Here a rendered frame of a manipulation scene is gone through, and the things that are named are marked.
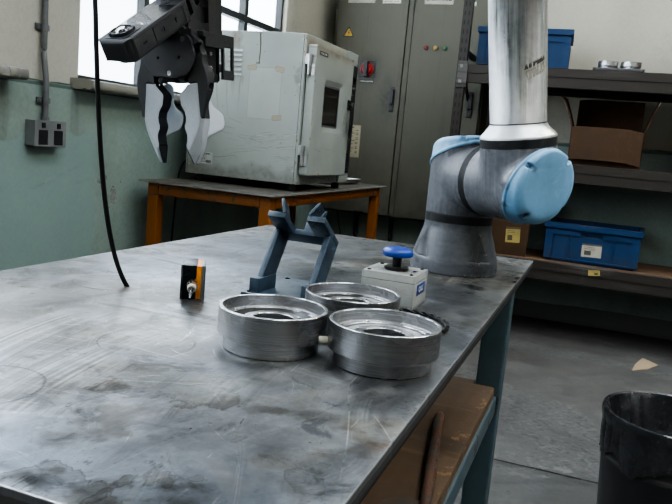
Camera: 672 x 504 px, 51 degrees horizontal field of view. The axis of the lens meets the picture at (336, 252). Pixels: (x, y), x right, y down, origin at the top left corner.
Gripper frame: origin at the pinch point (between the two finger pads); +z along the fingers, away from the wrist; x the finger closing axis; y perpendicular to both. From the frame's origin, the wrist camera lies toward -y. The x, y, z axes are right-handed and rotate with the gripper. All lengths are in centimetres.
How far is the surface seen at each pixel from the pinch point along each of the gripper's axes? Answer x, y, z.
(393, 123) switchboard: 115, 363, -6
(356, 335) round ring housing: -29.6, -13.0, 14.7
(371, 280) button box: -19.4, 14.2, 16.0
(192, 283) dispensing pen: -4.1, -2.6, 14.9
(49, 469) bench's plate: -22.4, -40.3, 16.6
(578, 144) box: -1, 343, 4
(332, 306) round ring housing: -22.5, -3.3, 15.1
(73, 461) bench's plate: -22.7, -38.8, 16.7
